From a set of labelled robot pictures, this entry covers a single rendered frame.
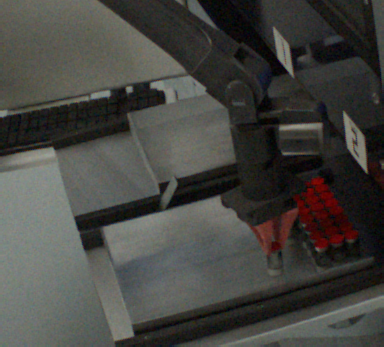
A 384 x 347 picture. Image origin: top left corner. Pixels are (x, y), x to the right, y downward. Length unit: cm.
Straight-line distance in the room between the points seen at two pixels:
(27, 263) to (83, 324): 38
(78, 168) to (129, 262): 32
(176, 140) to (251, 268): 42
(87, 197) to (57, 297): 136
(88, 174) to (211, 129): 23
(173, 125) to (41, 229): 155
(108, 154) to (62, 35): 42
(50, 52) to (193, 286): 87
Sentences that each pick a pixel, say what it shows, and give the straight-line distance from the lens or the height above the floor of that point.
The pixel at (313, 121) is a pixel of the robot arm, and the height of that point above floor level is 113.
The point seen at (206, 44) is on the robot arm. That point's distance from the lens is 147.
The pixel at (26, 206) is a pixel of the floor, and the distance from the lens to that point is 371.
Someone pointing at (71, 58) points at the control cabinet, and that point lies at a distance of 239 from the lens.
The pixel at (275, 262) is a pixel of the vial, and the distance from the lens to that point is 162.
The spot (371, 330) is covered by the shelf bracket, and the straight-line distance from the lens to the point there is 174.
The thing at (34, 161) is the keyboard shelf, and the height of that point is 80.
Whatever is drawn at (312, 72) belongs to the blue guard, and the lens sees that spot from 179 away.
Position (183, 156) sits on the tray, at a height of 88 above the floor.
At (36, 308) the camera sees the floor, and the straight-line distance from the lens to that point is 323.
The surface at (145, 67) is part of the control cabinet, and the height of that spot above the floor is 84.
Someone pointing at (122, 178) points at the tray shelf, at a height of 88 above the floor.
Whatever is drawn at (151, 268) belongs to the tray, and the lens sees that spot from 170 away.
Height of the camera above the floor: 183
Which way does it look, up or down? 29 degrees down
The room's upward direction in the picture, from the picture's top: 11 degrees counter-clockwise
